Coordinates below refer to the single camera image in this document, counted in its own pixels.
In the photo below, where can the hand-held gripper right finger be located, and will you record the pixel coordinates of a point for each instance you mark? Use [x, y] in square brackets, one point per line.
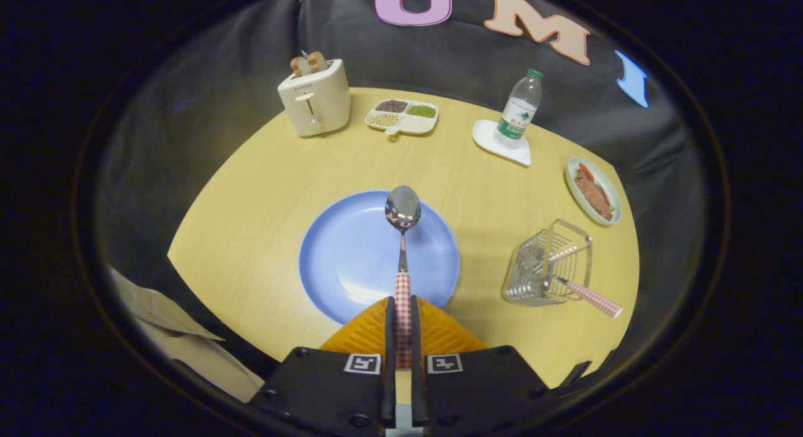
[415, 336]

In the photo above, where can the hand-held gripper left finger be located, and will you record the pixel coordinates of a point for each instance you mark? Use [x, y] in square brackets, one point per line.
[389, 336]

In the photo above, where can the blue round plate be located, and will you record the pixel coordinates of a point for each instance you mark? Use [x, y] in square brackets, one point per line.
[351, 261]

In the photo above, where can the beige cloth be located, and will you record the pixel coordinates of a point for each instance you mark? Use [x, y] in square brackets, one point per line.
[188, 355]

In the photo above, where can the white coaster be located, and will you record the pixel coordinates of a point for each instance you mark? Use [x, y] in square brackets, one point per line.
[486, 139]

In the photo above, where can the white divided dish with beans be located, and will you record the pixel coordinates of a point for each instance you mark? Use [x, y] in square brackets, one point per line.
[411, 125]

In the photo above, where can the pale green oval plate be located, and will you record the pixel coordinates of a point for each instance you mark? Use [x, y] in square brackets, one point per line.
[572, 179]

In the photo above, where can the brown meat slice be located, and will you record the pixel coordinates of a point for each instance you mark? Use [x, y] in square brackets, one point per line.
[593, 195]

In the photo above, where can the clear water bottle green cap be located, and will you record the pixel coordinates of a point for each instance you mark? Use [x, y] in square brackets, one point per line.
[517, 117]

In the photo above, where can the cream white toaster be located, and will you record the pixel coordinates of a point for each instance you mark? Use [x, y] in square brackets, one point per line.
[320, 98]

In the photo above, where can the toasted bread slice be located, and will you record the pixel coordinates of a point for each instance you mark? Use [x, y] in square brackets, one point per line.
[317, 61]
[300, 66]

